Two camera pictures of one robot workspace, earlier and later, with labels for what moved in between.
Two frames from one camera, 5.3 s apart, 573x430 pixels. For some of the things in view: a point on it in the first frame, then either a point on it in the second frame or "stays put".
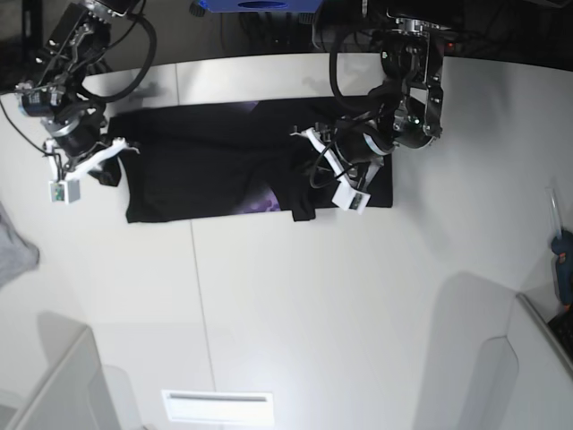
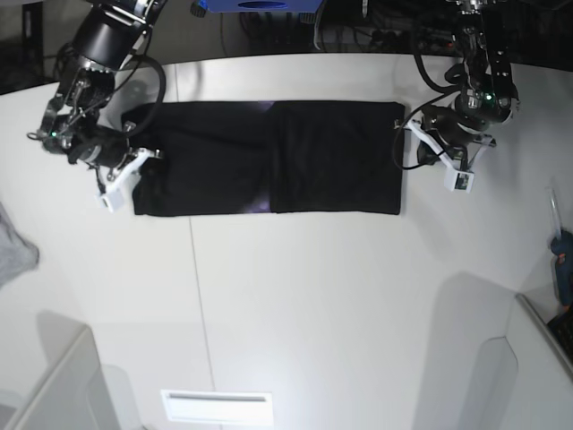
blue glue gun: x=562 y=247 stays put
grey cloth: x=16 y=255 stays put
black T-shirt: x=235 y=159 stays put
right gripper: x=355 y=150 -> x=456 y=141
